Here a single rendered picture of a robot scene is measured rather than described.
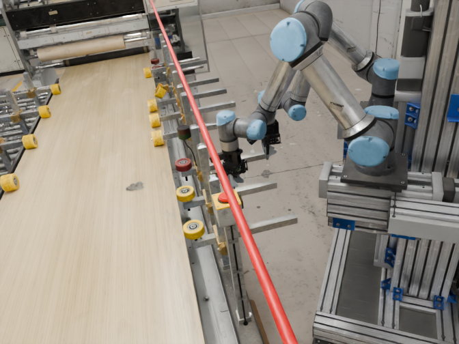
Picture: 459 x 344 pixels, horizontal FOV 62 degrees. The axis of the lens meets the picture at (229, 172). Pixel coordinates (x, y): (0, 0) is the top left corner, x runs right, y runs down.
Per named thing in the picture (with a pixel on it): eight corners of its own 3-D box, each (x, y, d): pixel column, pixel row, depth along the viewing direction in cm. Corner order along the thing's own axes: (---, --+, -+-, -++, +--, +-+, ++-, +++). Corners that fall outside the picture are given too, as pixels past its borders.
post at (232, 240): (248, 310, 134) (234, 211, 110) (252, 322, 130) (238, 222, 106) (235, 314, 134) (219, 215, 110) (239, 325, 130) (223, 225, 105)
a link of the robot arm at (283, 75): (306, -3, 127) (254, 109, 161) (294, 4, 119) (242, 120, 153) (335, 14, 125) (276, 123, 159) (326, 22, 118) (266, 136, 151)
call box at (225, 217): (238, 209, 112) (235, 188, 108) (244, 224, 106) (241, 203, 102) (214, 215, 111) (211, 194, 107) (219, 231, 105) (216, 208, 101)
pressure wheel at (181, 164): (193, 174, 197) (189, 155, 190) (195, 182, 190) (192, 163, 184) (178, 177, 196) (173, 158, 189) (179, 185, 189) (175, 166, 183)
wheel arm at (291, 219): (294, 220, 157) (294, 211, 155) (298, 224, 155) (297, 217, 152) (192, 245, 152) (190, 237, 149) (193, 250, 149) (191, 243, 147)
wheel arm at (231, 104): (234, 104, 234) (233, 99, 232) (235, 106, 231) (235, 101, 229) (154, 121, 227) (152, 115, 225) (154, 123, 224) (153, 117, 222)
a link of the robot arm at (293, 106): (345, 7, 146) (308, 123, 170) (334, 3, 156) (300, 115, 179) (318, 2, 143) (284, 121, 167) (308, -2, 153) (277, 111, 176)
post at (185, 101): (201, 170, 218) (186, 91, 193) (202, 173, 215) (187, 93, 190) (195, 171, 218) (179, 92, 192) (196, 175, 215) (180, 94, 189)
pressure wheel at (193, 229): (195, 237, 155) (190, 216, 149) (211, 243, 152) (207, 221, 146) (184, 251, 150) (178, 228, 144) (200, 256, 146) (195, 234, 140)
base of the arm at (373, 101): (400, 104, 182) (403, 84, 177) (399, 118, 171) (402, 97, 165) (367, 103, 188) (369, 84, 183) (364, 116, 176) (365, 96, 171)
